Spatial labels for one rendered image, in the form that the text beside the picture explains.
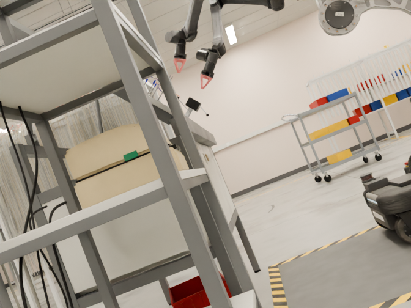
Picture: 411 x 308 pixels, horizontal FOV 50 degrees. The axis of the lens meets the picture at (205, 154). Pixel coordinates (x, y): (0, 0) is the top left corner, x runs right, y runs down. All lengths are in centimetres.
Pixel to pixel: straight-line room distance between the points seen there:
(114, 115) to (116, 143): 192
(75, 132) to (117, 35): 233
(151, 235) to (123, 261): 14
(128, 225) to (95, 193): 37
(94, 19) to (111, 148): 40
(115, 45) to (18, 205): 257
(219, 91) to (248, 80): 72
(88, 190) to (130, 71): 44
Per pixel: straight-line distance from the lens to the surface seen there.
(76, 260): 168
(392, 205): 218
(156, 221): 157
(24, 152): 176
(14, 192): 347
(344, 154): 622
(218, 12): 276
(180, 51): 249
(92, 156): 126
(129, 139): 124
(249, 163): 1044
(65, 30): 101
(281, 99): 1052
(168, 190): 91
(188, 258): 157
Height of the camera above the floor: 62
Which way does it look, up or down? 3 degrees up
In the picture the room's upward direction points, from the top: 22 degrees counter-clockwise
